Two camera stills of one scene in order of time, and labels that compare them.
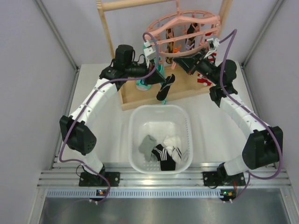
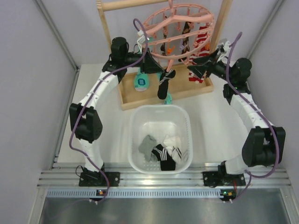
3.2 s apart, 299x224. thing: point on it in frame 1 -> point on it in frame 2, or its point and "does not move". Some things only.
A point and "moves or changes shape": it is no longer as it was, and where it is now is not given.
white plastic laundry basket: (159, 121) does not move
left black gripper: (156, 77) -> (150, 66)
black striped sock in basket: (167, 162) does not move
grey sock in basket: (146, 146) does not move
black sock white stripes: (163, 92) moves or changes shape
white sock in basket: (173, 143) does not move
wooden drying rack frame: (176, 80) does not move
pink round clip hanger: (182, 32) moves or changes shape
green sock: (161, 70) -> (168, 101)
